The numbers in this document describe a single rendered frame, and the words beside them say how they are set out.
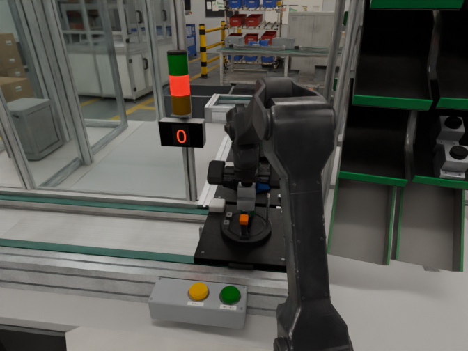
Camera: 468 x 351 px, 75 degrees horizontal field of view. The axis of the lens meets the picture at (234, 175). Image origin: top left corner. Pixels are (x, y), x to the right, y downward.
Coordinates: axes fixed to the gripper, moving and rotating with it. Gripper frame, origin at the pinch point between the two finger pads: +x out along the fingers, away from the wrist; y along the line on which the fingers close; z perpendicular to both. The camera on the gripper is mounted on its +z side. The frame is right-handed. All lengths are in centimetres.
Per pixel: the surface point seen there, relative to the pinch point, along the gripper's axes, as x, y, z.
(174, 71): -17.8, 19.2, 20.6
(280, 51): 278, -15, 414
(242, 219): -0.7, 0.2, -10.0
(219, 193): 21.2, 10.5, 7.7
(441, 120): -15.6, -41.3, 10.0
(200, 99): 119, 54, 144
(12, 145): 6, 76, 12
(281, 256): 7.5, -9.5, -15.7
